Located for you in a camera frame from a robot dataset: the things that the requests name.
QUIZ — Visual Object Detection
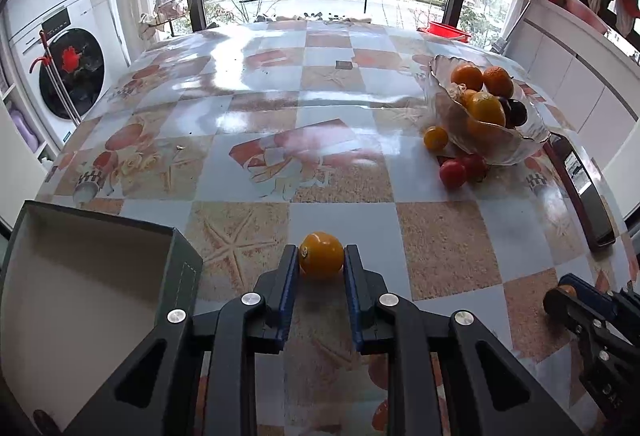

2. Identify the white washing machine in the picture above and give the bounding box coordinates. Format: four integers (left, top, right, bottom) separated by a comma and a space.
2, 4, 109, 147

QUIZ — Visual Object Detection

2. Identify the white low cabinet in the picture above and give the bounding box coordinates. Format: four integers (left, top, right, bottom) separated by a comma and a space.
500, 0, 640, 169

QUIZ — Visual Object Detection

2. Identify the checkered printed tablecloth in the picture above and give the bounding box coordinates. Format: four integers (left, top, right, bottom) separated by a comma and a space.
44, 17, 640, 436

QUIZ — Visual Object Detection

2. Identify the pink plastic basin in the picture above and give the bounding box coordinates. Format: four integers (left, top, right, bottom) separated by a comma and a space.
565, 0, 612, 34

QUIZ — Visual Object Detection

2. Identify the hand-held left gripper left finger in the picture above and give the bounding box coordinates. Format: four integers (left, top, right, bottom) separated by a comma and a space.
60, 243, 301, 436

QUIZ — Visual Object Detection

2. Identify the red hanging garment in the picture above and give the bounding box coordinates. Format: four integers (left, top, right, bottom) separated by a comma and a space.
614, 0, 640, 39

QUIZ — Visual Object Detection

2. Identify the round orange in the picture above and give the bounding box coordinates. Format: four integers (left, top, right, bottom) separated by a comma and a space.
482, 66, 515, 98
451, 64, 485, 92

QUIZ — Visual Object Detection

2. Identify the wrapped flower bouquet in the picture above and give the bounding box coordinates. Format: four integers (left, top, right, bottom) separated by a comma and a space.
137, 0, 194, 42

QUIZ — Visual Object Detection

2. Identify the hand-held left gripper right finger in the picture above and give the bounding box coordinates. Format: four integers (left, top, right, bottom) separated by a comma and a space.
342, 243, 586, 436

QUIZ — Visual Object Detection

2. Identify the clear glass fruit bowl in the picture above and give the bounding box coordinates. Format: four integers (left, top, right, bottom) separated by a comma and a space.
422, 54, 551, 167

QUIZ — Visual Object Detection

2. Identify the dark rectangular tray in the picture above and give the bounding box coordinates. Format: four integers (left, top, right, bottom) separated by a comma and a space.
542, 133, 617, 251

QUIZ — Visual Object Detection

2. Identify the red plastic bucket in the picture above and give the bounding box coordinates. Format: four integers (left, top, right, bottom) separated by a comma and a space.
427, 20, 472, 43

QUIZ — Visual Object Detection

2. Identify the large yellow orange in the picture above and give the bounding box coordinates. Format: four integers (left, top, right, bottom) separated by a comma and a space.
467, 92, 507, 129
298, 231, 346, 281

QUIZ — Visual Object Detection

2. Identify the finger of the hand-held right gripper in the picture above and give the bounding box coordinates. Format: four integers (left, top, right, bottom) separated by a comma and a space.
543, 289, 602, 335
559, 273, 622, 319

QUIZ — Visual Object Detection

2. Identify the red tomato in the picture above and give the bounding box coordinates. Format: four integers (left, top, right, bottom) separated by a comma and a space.
462, 155, 488, 182
439, 159, 468, 190

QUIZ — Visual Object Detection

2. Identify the dark green cardboard box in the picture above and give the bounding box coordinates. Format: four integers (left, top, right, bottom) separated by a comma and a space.
0, 200, 204, 436

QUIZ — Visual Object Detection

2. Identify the dark purple plum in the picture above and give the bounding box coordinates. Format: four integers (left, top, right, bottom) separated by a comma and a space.
504, 98, 529, 128

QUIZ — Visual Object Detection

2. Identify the purple detergent bottle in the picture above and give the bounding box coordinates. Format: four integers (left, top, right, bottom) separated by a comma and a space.
12, 109, 40, 152

